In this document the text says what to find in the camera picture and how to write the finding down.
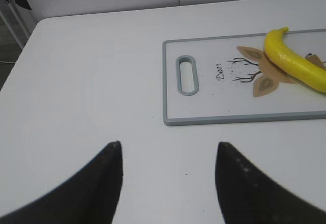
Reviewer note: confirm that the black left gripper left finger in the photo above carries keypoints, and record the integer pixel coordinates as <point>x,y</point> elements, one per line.
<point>89,196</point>

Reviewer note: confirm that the white grey-rimmed cutting board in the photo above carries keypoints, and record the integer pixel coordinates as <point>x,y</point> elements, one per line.
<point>228,79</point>

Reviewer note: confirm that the yellow plastic banana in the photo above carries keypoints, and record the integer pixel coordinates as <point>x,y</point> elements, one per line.
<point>292,63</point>

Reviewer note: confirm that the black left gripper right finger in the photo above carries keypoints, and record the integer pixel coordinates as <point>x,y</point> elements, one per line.
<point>247,195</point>

